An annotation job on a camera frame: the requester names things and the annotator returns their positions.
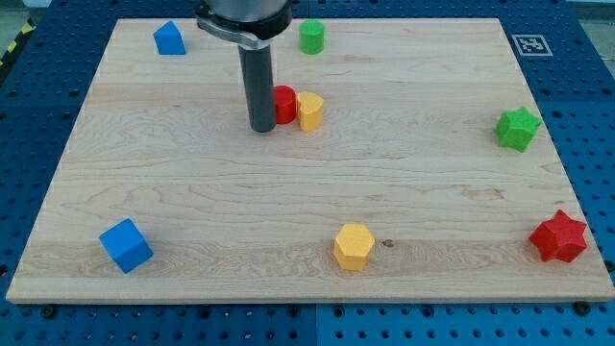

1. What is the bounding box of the robot arm with grey flange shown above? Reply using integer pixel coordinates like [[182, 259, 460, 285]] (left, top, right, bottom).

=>
[[195, 0, 292, 50]]

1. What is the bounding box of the blue triangle block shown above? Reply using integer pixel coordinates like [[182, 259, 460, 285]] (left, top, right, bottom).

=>
[[153, 21, 186, 55]]

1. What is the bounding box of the yellow heart block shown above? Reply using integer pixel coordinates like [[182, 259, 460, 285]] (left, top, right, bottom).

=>
[[297, 91, 325, 132]]

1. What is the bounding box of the red cylinder block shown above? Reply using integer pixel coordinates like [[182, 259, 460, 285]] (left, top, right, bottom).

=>
[[274, 85, 297, 125]]

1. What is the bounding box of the yellow hexagon block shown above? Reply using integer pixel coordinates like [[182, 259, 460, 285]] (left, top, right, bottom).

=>
[[333, 224, 375, 271]]

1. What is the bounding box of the dark grey cylindrical pointer rod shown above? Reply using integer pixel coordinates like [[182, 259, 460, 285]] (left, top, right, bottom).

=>
[[238, 46, 277, 133]]

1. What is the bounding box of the light wooden board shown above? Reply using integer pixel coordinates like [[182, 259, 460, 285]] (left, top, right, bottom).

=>
[[7, 18, 614, 305]]

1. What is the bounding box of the green cylinder block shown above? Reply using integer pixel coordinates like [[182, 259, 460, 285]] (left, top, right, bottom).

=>
[[299, 19, 325, 55]]

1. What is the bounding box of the blue cube block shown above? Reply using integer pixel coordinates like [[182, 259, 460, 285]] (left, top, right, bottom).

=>
[[99, 218, 154, 274]]

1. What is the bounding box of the green star block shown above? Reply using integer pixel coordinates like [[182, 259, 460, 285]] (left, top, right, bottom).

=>
[[495, 107, 542, 152]]

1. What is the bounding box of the white fiducial marker tag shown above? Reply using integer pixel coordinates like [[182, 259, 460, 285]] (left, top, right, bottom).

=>
[[512, 34, 553, 57]]

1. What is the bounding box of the red star block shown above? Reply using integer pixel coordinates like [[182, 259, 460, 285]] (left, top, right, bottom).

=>
[[529, 210, 587, 262]]

